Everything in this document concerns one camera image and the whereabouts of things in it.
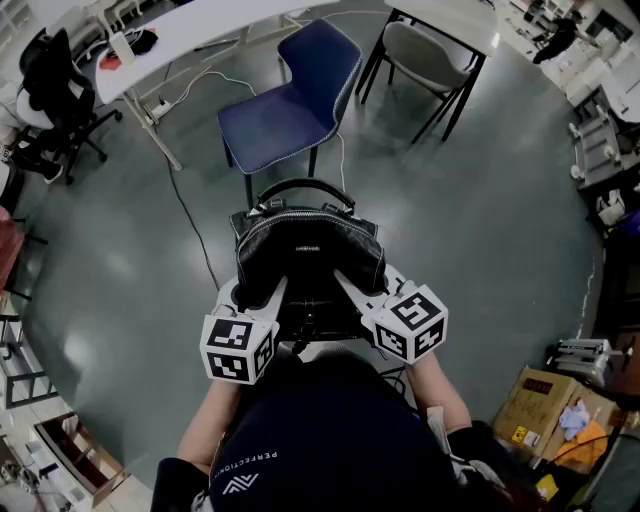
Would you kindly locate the person's left forearm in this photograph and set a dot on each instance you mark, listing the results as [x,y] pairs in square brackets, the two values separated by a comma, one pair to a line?
[210,425]

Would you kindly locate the white box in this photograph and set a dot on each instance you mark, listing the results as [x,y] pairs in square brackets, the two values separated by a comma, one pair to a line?
[122,47]

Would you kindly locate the person's dark t-shirt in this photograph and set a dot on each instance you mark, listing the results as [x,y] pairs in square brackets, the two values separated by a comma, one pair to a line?
[325,430]

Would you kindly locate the black cloth bundle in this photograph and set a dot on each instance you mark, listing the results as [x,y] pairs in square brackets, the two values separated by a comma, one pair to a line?
[142,41]

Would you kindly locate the person's right forearm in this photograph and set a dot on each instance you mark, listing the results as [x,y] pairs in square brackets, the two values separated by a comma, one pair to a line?
[435,390]

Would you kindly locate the open wooden box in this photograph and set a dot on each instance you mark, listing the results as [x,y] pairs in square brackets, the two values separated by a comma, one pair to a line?
[75,450]

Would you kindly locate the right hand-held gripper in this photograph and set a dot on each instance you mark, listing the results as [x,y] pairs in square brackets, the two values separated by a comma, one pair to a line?
[410,325]

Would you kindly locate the light blue cloth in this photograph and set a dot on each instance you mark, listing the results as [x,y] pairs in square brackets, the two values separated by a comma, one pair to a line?
[574,417]

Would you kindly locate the silver machine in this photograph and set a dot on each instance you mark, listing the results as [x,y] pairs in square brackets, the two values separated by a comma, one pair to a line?
[585,357]

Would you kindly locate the black leather handbag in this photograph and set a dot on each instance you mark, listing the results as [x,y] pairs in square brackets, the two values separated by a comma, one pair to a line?
[305,250]

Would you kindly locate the grey upholstered chair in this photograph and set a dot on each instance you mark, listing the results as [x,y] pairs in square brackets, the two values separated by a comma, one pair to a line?
[425,57]

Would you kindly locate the white power strip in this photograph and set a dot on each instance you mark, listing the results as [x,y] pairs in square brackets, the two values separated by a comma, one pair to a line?
[161,109]

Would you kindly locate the cardboard box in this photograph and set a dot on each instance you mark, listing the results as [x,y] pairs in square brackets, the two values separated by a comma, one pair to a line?
[530,405]

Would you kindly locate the blue chair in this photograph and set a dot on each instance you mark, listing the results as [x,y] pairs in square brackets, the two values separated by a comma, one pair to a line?
[280,120]

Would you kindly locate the white bag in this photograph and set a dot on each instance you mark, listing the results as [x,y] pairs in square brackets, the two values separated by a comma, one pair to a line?
[610,210]

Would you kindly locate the dark red furniture piece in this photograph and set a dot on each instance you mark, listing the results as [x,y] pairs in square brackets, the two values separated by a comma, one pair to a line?
[10,250]

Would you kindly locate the black metal rack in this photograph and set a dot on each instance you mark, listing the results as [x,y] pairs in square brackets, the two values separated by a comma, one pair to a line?
[20,380]

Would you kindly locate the grey cart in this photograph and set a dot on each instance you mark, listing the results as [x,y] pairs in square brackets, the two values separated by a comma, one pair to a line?
[597,145]

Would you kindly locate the black office chair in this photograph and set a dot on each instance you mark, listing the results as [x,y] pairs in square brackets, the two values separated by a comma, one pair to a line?
[55,85]

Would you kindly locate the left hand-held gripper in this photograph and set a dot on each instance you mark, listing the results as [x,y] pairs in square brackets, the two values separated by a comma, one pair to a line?
[235,345]

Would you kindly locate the white curved table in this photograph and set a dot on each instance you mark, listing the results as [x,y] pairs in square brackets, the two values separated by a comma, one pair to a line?
[200,30]

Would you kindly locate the marble table with black legs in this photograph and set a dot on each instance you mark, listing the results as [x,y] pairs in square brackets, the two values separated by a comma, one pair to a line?
[450,20]

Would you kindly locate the orange cloth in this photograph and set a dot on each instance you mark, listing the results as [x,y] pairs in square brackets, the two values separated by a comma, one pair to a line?
[582,445]

